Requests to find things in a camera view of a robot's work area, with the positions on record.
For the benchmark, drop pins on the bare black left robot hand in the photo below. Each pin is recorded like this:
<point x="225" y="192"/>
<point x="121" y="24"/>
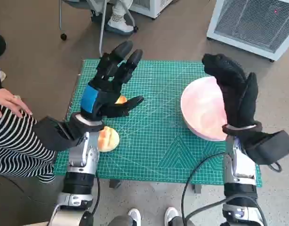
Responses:
<point x="104" y="91"/>

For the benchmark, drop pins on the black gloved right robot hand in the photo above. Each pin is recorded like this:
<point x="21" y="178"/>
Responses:
<point x="241" y="99"/>

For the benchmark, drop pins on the person's hand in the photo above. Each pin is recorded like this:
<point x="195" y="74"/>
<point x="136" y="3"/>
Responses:
<point x="10" y="100"/>

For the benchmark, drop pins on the toy bread roll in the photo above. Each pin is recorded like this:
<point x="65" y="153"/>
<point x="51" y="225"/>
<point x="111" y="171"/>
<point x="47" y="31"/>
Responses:
<point x="121" y="100"/>
<point x="109" y="140"/>

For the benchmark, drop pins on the pink bowl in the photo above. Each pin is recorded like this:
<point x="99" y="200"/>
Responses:
<point x="203" y="106"/>

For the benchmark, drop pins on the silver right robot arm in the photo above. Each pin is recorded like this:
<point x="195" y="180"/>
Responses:
<point x="238" y="164"/>

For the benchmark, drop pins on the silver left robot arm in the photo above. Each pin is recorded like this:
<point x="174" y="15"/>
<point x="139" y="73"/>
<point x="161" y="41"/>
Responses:
<point x="84" y="153"/>

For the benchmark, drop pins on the person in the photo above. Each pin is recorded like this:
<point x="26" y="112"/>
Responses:
<point x="15" y="141"/>
<point x="119" y="23"/>

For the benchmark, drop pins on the grey office chair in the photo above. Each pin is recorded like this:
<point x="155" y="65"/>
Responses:
<point x="102" y="28"/>

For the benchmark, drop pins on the green cutting mat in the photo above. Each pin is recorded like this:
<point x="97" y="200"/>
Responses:
<point x="154" y="131"/>

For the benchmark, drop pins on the large white mesh-grille appliance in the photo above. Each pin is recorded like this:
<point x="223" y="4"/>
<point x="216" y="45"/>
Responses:
<point x="252" y="23"/>

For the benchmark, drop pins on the small white vented appliance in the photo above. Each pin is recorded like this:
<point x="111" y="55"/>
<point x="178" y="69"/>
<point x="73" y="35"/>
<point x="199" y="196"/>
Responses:
<point x="154" y="7"/>

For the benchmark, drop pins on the white sneaker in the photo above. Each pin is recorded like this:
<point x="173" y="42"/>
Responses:
<point x="134" y="216"/>
<point x="170" y="215"/>

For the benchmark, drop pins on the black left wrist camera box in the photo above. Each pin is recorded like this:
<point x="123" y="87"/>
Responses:
<point x="52" y="134"/>

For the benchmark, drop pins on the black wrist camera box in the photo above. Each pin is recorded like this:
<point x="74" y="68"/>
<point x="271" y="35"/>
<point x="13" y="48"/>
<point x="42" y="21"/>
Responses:
<point x="52" y="134"/>
<point x="269" y="146"/>

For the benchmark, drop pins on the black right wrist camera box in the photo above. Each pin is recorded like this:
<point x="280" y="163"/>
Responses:
<point x="269" y="146"/>

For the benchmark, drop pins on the black table bracket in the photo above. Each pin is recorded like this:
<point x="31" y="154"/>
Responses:
<point x="114" y="183"/>
<point x="198" y="188"/>

